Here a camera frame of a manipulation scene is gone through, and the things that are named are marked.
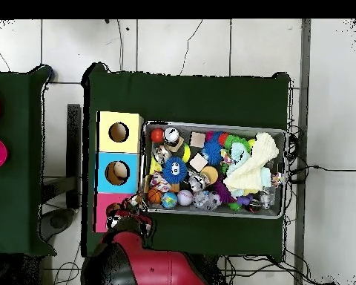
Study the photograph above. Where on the tiger plush toy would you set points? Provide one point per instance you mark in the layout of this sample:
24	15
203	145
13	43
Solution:
133	200

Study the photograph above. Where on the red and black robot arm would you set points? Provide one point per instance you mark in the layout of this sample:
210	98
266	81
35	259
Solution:
160	267

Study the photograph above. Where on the wooden box with three holes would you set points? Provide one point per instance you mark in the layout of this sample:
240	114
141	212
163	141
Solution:
118	147

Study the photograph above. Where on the small orange basketball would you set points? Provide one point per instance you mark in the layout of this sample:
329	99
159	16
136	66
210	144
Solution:
155	196

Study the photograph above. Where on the globe print ball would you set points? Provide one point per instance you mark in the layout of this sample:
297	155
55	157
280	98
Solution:
169	200

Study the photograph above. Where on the white baseball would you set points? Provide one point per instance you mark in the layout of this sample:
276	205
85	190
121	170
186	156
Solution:
185	198

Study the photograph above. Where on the blue spiky ball with eyes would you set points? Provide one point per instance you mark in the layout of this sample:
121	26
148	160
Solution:
174	169

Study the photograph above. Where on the plain orange ball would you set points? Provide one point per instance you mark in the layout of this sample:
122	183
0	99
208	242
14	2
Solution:
157	135

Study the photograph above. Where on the plain wooden cube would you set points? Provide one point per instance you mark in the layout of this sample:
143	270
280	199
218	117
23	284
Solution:
198	162

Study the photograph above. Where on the dark green side tablecloth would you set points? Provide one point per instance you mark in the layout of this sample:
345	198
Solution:
14	193

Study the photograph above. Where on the mint green cloth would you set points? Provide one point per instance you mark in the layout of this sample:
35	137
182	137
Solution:
238	154

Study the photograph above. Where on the cream knitted cloth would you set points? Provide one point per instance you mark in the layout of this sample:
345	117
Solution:
249	175

